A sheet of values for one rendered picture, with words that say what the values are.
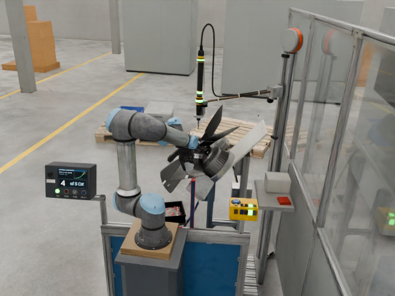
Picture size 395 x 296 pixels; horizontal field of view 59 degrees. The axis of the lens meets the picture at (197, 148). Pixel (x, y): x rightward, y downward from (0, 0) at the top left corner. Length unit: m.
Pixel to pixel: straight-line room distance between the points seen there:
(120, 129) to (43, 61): 8.77
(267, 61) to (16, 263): 5.98
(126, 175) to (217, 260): 0.92
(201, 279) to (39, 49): 8.66
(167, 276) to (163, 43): 8.20
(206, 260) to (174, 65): 7.69
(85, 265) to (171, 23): 7.20
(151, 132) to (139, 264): 0.63
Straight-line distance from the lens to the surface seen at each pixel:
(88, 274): 3.21
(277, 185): 2.57
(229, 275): 2.40
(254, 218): 2.06
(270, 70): 7.75
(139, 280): 1.84
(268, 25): 7.62
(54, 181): 2.14
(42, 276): 3.30
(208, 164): 2.34
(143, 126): 1.50
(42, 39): 10.20
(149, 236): 1.75
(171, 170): 2.47
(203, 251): 2.27
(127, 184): 1.70
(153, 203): 1.67
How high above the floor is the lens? 2.19
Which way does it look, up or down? 25 degrees down
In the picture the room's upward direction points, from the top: 2 degrees clockwise
